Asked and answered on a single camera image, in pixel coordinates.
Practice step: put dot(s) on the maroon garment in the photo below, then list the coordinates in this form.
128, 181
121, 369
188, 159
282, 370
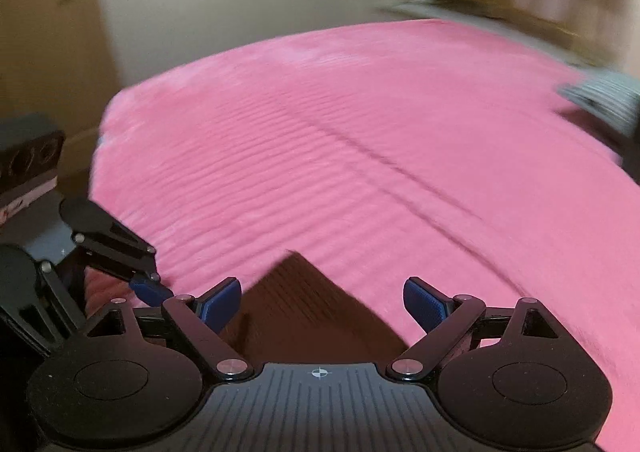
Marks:
310, 312

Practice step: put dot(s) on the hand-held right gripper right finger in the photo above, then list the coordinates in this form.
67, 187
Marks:
425, 304

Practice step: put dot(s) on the wooden clothes rack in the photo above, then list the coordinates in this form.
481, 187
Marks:
530, 17

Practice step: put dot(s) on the pink ribbed blanket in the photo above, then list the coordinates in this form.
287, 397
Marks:
350, 157

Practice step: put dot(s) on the beige wardrobe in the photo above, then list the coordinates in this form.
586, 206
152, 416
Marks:
40, 32

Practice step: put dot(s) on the grey pillow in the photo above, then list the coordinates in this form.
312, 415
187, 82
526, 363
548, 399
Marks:
610, 95

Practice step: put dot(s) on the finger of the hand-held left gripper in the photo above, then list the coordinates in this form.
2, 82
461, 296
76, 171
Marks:
62, 293
147, 289

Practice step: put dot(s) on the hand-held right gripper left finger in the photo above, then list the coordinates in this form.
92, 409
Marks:
220, 303

